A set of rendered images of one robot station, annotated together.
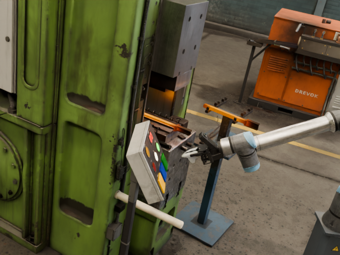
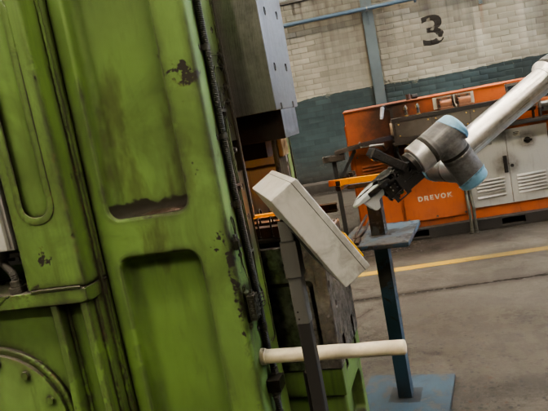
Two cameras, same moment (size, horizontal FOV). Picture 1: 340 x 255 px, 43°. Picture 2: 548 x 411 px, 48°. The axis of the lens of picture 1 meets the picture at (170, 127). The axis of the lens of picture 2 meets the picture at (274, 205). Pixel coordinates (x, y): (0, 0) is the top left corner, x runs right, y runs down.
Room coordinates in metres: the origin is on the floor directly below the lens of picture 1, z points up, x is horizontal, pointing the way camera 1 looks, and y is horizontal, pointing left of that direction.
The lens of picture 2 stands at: (0.27, 0.33, 1.35)
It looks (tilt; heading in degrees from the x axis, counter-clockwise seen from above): 8 degrees down; 353
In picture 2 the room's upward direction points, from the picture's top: 11 degrees counter-clockwise
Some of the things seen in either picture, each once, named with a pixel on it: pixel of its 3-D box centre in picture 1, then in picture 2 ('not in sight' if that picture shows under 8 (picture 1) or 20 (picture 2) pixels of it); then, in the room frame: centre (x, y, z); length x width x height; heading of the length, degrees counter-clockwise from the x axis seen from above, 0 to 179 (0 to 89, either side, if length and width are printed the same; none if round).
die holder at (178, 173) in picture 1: (141, 154); (268, 295); (2.52, 0.15, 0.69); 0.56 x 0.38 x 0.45; 66
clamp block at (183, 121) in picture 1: (177, 123); not in sight; (2.57, -0.04, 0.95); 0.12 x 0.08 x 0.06; 66
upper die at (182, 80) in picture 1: (153, 70); (233, 132); (2.47, 0.17, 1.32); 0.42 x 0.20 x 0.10; 66
